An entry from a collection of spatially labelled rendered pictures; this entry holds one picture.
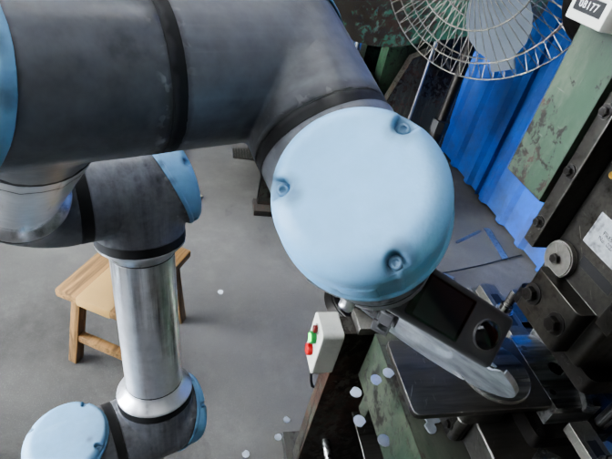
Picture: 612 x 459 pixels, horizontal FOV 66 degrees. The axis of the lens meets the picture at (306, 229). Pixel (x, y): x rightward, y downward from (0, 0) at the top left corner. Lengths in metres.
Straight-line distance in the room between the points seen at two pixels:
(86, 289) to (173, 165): 0.94
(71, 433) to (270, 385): 0.96
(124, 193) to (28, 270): 1.52
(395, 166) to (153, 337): 0.57
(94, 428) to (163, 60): 0.67
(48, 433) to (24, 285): 1.24
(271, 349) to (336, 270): 1.60
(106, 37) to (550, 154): 0.67
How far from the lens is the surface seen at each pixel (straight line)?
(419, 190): 0.18
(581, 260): 0.79
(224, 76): 0.22
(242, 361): 1.73
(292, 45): 0.24
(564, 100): 0.78
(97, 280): 1.51
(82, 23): 0.21
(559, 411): 0.92
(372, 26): 1.87
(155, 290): 0.66
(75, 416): 0.83
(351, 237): 0.18
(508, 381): 0.57
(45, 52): 0.20
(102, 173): 0.57
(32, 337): 1.84
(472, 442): 0.93
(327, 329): 1.03
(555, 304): 0.79
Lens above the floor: 1.38
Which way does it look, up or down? 36 degrees down
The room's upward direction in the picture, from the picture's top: 14 degrees clockwise
